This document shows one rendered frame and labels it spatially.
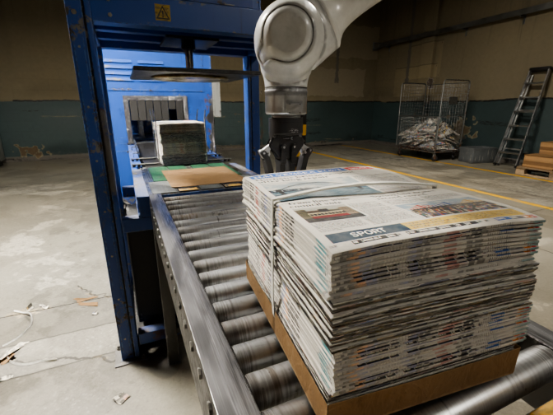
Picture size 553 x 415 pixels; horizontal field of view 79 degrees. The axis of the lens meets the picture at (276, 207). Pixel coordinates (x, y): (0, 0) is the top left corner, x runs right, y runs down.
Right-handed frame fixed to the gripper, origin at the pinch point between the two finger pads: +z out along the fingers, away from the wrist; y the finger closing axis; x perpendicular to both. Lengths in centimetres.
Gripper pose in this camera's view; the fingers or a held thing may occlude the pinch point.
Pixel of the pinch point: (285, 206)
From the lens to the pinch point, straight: 78.3
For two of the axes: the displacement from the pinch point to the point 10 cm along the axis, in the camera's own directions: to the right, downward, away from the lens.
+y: 9.1, -1.2, 3.9
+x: -4.1, -2.7, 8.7
